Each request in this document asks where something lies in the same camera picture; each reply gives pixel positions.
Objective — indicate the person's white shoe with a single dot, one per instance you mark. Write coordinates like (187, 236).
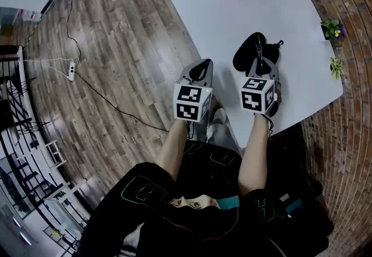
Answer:
(220, 114)

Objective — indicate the white power strip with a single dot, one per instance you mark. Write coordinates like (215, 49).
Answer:
(71, 71)

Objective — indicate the small green potted plant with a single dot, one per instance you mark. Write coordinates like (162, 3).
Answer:
(337, 68)

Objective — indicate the black zippered fabric pouch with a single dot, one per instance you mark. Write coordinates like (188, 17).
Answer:
(244, 52)

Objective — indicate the person's left forearm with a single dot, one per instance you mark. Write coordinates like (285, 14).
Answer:
(171, 151)

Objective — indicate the potted plant with purple flowers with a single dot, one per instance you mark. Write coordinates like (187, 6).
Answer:
(332, 29)

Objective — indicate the black metal stair railing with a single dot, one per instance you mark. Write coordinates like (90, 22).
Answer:
(26, 162)

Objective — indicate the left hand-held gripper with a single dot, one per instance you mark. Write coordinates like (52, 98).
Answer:
(189, 103)

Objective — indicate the gray and teal box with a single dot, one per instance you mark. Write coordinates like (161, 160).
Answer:
(293, 206)

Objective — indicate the person's black printed clothing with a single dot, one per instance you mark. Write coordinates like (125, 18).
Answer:
(191, 229)

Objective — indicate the white bin with red label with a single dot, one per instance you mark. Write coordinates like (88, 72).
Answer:
(27, 15)

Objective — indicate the white table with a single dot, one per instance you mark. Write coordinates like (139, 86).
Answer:
(232, 11)

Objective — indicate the white rack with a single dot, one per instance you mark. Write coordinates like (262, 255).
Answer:
(53, 152)

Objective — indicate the person's right forearm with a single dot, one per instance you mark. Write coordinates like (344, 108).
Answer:
(254, 157)

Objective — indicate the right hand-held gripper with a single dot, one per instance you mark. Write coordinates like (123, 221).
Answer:
(255, 96)

